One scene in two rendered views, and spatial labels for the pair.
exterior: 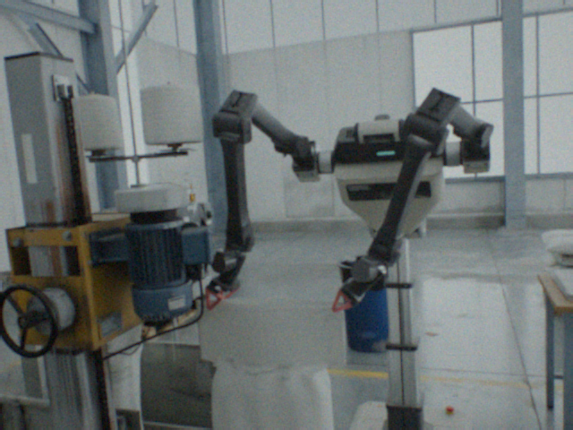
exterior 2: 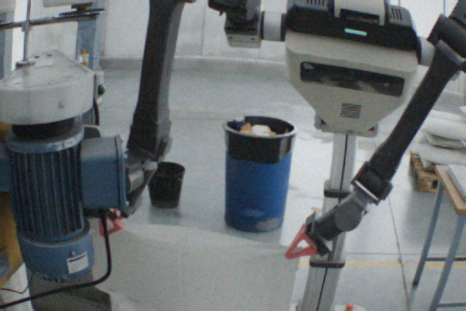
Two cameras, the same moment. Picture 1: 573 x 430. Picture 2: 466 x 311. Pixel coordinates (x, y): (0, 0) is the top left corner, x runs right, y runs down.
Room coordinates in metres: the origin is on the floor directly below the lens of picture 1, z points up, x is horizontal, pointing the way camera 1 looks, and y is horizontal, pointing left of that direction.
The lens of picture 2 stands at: (0.56, 0.19, 1.54)
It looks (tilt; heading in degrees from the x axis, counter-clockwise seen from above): 18 degrees down; 350
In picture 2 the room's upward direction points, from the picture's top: 3 degrees clockwise
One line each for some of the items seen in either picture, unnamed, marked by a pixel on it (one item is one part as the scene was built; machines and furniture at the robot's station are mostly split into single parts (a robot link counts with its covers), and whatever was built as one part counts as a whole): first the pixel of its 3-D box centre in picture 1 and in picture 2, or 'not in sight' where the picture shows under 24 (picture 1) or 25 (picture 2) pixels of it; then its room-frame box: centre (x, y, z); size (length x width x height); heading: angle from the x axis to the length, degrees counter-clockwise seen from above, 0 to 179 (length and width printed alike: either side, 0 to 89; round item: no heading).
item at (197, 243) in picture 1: (198, 249); (102, 178); (1.30, 0.26, 1.25); 0.10 x 0.08 x 0.12; 6
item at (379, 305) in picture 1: (370, 302); (258, 174); (3.76, -0.52, 0.32); 0.51 x 0.48 x 0.65; 161
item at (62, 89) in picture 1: (65, 88); not in sight; (1.28, 0.55, 1.68); 0.05 x 0.03 x 0.06; 161
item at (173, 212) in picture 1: (154, 215); (42, 120); (1.29, 0.37, 1.35); 0.12 x 0.12 x 0.04
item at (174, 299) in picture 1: (159, 268); (48, 204); (1.29, 0.37, 1.21); 0.15 x 0.15 x 0.25
